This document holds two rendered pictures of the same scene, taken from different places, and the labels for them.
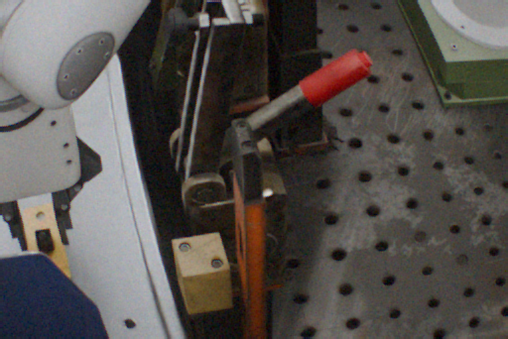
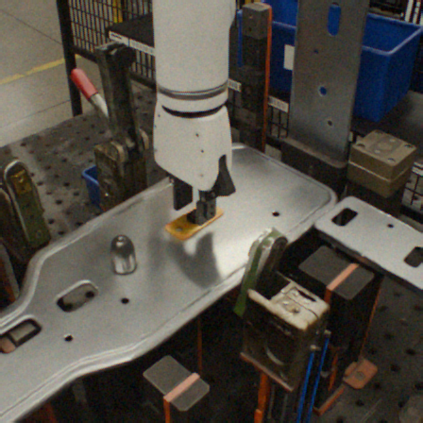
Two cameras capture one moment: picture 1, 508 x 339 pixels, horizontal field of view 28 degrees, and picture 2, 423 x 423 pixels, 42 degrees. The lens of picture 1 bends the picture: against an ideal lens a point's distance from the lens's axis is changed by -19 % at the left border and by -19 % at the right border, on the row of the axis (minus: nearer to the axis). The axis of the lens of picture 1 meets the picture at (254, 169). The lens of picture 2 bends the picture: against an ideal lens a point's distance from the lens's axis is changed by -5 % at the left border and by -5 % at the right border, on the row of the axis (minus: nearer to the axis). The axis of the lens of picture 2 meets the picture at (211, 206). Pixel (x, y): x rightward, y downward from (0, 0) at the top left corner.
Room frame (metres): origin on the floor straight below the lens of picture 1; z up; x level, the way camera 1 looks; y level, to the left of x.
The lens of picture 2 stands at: (0.84, 0.70, 1.51)
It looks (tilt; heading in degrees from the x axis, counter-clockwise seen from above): 38 degrees down; 237
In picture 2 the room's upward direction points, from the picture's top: straight up
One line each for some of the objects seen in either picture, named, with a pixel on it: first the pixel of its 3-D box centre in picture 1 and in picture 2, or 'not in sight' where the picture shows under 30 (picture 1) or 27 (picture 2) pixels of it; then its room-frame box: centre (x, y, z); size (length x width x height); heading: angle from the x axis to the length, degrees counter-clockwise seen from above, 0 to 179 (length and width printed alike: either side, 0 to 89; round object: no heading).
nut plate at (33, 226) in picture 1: (45, 241); (194, 217); (0.53, 0.18, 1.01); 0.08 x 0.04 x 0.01; 13
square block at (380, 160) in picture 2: not in sight; (365, 235); (0.23, 0.24, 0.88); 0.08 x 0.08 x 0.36; 13
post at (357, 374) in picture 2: not in sight; (357, 309); (0.33, 0.34, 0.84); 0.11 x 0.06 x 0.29; 103
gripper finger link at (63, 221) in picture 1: (69, 203); (177, 182); (0.53, 0.14, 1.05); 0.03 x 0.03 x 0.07; 13
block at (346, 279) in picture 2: not in sight; (320, 336); (0.41, 0.34, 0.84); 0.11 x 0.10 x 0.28; 103
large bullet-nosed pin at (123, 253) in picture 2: not in sight; (123, 256); (0.65, 0.20, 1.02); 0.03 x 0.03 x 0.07
